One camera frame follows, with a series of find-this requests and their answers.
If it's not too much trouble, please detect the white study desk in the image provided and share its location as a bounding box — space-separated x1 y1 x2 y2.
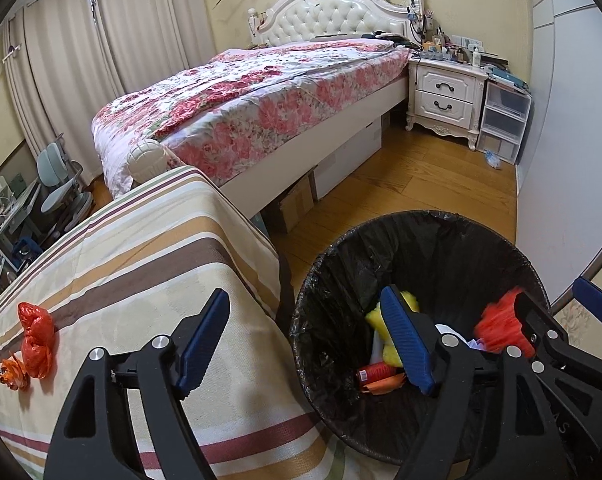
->
0 175 43 271

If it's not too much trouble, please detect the black lined waste bin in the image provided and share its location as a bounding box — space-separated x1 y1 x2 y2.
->
288 209 552 466

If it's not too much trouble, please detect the red foam fruit net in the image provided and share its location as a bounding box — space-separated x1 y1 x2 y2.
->
473 287 534 356

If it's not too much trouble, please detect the yellow foam fruit net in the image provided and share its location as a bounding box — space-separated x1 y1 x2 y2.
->
365 290 422 367

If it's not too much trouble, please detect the white nightstand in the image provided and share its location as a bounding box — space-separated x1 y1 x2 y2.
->
406 55 489 151

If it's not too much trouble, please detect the clear plastic drawer unit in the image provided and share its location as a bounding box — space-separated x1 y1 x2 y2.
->
478 77 533 165

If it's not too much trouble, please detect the group of small bottles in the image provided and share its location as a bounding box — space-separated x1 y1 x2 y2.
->
411 25 486 66

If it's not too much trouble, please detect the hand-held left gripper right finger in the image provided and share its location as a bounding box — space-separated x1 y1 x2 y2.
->
380 284 569 480

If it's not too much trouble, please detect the white storage box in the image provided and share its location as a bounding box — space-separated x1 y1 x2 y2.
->
313 115 383 201

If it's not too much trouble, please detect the orange plastic bag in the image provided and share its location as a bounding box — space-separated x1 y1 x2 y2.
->
361 372 407 397

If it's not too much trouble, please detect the floral quilt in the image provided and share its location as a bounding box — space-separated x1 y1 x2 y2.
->
92 40 414 198

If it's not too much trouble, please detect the grey desk chair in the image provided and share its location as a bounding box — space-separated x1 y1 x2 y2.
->
35 142 94 226

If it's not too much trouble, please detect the white tufted bed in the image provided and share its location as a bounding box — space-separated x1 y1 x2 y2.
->
92 0 422 221

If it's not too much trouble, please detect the red bottle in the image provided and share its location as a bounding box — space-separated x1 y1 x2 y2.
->
357 361 399 386

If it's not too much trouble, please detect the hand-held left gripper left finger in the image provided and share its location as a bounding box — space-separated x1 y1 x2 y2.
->
44 287 230 480

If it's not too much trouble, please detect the cardboard box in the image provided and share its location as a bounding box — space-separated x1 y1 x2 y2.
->
276 170 317 233

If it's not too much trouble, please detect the white wardrobe door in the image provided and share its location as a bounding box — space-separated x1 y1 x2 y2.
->
513 0 602 313

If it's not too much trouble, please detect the crumpled orange snack wrapper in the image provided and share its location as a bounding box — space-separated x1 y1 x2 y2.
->
0 352 32 391

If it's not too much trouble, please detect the beige curtain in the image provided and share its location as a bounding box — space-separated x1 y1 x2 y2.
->
88 0 217 96
4 0 124 171

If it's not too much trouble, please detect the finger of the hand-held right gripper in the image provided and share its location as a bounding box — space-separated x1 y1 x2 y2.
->
572 277 602 386
512 292 572 363

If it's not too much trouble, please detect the red plastic bag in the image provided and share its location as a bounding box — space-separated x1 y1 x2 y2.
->
17 301 56 380

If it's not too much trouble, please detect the blue crate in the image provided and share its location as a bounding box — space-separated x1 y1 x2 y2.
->
11 240 44 262

